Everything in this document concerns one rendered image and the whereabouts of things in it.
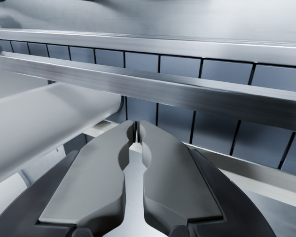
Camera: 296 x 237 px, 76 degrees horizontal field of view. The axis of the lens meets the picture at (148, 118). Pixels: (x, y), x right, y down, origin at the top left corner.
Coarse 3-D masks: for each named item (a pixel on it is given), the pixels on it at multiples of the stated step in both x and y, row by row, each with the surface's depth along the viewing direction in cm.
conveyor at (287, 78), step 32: (128, 64) 19; (160, 64) 17; (192, 64) 16; (224, 64) 15; (256, 64) 14; (192, 128) 19; (224, 128) 17; (256, 128) 16; (256, 160) 17; (288, 160) 15
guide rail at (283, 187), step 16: (96, 128) 20; (224, 160) 16; (240, 160) 16; (240, 176) 14; (256, 176) 14; (272, 176) 14; (288, 176) 14; (256, 192) 14; (272, 192) 13; (288, 192) 13
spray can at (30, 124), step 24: (24, 96) 13; (48, 96) 14; (72, 96) 15; (96, 96) 17; (120, 96) 20; (0, 120) 11; (24, 120) 12; (48, 120) 13; (72, 120) 15; (96, 120) 18; (0, 144) 11; (24, 144) 12; (48, 144) 14; (0, 168) 11
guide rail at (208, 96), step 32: (0, 64) 15; (32, 64) 13; (64, 64) 12; (96, 64) 12; (128, 96) 10; (160, 96) 9; (192, 96) 8; (224, 96) 8; (256, 96) 7; (288, 96) 7; (288, 128) 7
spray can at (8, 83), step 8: (0, 72) 21; (8, 72) 21; (0, 80) 21; (8, 80) 21; (16, 80) 22; (24, 80) 23; (32, 80) 23; (40, 80) 24; (48, 80) 25; (0, 88) 21; (8, 88) 21; (16, 88) 22; (24, 88) 23; (32, 88) 24; (0, 96) 21
